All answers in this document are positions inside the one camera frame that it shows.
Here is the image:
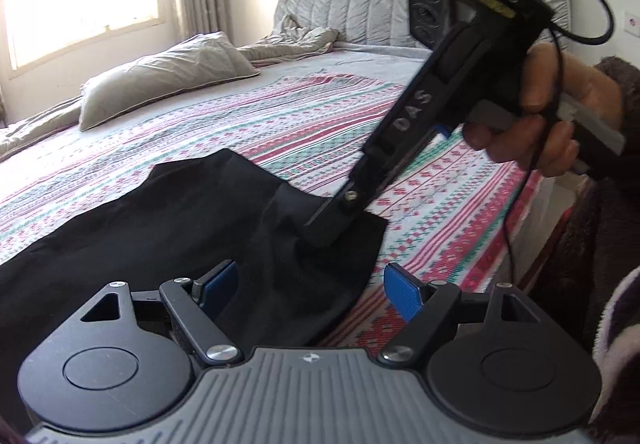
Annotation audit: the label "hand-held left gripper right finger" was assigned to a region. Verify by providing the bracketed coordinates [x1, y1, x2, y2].
[379, 262, 540, 367]

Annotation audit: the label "black cable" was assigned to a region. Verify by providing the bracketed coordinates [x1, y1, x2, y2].
[492, 0, 617, 286]

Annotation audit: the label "person's right hand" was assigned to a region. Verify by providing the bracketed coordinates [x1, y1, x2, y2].
[462, 43, 627, 178]

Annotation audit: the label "grey quilt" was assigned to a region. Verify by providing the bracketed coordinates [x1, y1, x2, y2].
[0, 14, 347, 161]

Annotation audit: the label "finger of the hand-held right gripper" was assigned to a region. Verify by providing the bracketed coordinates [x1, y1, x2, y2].
[299, 144, 407, 252]

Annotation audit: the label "bed with grey sheet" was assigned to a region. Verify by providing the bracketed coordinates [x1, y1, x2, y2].
[0, 31, 588, 355]

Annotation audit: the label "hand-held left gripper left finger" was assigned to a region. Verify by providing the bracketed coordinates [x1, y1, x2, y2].
[80, 260, 240, 367]

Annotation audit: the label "dark fleece robe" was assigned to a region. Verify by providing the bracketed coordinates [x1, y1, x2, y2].
[520, 164, 640, 444]

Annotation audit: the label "large grey pillow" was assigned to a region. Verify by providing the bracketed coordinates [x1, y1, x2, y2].
[79, 31, 262, 133]

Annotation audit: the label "person's right forearm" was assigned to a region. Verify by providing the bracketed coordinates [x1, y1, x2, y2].
[592, 56, 640, 185]

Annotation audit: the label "black pants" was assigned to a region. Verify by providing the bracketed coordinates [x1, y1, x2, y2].
[0, 148, 390, 436]

